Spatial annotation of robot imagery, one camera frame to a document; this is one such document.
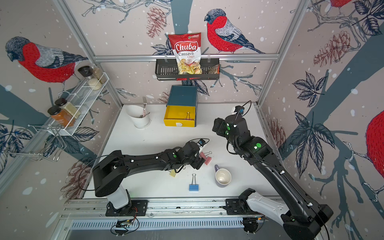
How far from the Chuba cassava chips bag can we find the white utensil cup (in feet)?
1.33

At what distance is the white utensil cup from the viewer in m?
1.02

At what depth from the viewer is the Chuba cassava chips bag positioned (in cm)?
81
